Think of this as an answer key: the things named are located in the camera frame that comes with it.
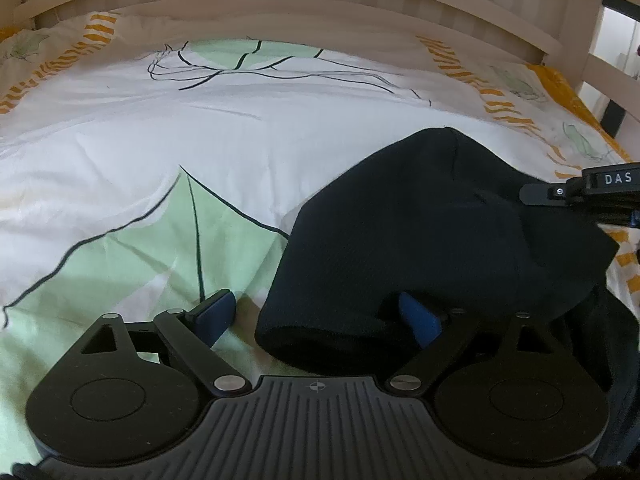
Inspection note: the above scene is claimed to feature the yellow bed sheet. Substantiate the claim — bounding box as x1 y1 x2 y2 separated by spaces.
0 25 633 161

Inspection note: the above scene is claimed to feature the leaf print white duvet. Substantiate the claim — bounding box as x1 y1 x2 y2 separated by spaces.
0 10 640 466

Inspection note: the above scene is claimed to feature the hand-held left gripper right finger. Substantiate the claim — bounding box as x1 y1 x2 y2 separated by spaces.
387 292 562 394

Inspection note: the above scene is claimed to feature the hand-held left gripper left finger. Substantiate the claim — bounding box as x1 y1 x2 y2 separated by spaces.
75 288 252 397

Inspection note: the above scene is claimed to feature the dark navy hoodie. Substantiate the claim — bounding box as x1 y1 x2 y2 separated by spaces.
255 126 640 468

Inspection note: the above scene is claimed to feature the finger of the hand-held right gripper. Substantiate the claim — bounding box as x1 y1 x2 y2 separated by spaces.
519 182 571 207

